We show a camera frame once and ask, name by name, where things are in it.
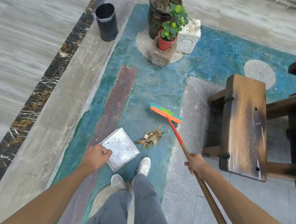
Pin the dark burnt wooden stool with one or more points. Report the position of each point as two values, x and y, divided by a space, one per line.
243 126

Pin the person's right leg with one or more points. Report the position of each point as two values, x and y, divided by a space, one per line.
148 202

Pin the brown stone block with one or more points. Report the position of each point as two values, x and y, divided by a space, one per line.
159 57

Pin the person's left forearm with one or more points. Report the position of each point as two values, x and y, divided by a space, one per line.
44 206

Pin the pile of dry leaves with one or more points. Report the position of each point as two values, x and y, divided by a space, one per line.
151 137

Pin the white carved stone block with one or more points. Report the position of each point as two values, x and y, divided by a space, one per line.
188 42

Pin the person's left white shoe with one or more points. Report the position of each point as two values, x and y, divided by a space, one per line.
117 183

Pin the person's white shoe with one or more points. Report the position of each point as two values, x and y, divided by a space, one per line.
117 183
143 167

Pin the person's left leg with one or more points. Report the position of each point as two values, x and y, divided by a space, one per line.
110 213

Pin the pale round stone slab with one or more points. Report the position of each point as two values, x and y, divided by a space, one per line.
100 197
142 42

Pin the round carved stone disc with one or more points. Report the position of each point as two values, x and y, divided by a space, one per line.
260 71

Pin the person's right forearm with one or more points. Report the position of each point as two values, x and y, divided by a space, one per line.
233 199

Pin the small plant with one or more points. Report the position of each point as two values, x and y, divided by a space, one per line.
170 29

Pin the square metal dustpan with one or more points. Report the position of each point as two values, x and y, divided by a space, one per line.
122 148

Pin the person's right hand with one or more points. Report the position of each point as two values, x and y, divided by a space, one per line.
195 163

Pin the person's leg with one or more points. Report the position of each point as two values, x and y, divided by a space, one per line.
148 202
110 213

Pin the small red flower pot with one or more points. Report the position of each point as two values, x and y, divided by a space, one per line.
165 44

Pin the person's left hand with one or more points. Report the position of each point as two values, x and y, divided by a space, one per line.
96 157

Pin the dark glazed plant pot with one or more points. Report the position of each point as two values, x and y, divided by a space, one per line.
155 21

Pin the black waste bin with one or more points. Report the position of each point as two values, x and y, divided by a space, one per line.
107 27

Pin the person's right white shoe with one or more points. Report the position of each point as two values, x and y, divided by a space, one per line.
143 167

